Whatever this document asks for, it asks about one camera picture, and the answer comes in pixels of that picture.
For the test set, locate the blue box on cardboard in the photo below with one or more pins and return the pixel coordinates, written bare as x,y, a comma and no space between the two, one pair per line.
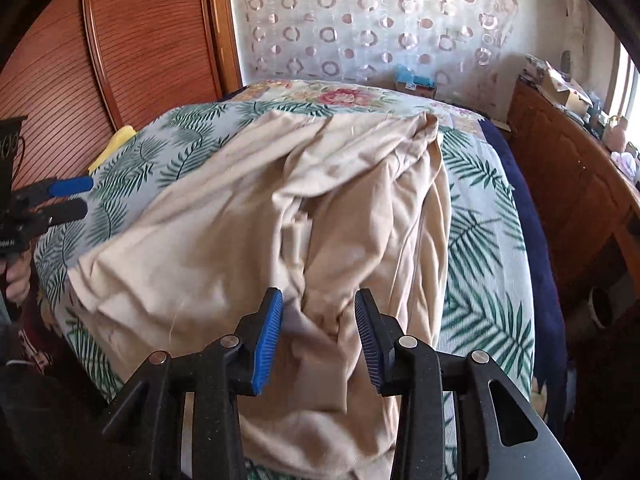
412,77

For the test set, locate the beige printed t-shirt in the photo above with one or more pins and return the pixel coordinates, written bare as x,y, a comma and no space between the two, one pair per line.
200,235

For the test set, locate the floral quilt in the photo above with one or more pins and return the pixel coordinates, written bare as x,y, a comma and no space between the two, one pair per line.
345,96

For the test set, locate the pink jug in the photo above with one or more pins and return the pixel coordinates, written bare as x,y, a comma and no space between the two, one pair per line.
617,135

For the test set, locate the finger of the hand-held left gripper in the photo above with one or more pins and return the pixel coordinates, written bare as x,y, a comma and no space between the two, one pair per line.
70,186
67,212

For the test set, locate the patterned box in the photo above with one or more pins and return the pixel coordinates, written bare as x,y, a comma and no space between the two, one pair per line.
532,70

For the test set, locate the person's left hand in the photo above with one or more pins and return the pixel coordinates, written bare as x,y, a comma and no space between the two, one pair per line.
17,282

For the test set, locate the leaf print bed sheet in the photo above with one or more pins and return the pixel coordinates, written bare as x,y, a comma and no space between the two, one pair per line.
480,260

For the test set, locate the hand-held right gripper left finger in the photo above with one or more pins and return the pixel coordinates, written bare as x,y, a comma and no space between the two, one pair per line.
265,347

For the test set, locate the yellow plush toy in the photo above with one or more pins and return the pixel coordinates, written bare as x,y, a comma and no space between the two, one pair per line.
117,142

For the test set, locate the round white-rimmed container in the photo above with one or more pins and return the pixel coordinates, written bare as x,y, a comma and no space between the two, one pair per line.
600,307

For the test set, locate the white plastic bag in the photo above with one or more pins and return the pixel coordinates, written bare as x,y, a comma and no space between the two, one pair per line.
626,161

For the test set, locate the person's dark patterned clothing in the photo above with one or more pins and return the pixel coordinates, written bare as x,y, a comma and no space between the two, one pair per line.
30,347

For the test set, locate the open cardboard box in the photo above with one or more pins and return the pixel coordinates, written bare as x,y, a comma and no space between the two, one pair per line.
565,90

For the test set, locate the wooden wardrobe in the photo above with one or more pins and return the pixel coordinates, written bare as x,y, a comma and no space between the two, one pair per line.
125,50

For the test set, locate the circle pattern curtain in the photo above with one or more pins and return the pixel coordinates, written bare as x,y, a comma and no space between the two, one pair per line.
350,20

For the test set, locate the navy blue sheet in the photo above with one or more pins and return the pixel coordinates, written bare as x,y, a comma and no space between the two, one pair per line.
530,220

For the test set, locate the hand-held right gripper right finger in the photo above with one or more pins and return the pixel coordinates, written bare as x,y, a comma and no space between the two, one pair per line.
369,345

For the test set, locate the small cardboard box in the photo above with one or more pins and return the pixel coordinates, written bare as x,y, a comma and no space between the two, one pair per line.
425,92

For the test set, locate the wooden cabinet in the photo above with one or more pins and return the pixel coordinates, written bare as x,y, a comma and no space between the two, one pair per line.
565,160

